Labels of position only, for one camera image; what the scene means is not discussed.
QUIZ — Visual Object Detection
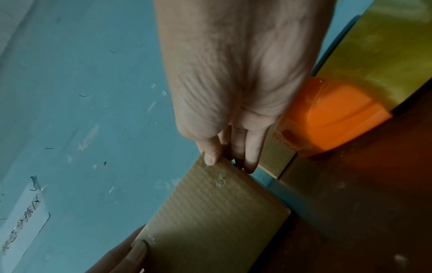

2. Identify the person's left hand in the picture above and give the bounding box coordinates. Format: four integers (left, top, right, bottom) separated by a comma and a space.
85, 225, 149, 273

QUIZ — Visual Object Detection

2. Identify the person's right hand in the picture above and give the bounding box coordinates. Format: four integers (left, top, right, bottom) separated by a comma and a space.
153, 0, 338, 175

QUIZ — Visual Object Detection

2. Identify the large brown cardboard box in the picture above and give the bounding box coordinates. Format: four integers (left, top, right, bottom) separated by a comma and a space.
138, 153, 292, 273

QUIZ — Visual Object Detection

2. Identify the orange tape dispenser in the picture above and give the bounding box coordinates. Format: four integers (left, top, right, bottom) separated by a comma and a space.
274, 76, 393, 157

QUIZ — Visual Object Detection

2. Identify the yellowish clear tape roll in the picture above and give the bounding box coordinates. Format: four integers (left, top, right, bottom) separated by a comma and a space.
317, 0, 432, 111

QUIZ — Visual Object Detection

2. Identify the dark brown wooden table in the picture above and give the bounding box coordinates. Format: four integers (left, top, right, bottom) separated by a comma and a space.
249, 80, 432, 273

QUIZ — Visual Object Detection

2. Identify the white paper wall notice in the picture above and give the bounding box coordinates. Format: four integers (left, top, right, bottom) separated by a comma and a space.
0, 177, 51, 273

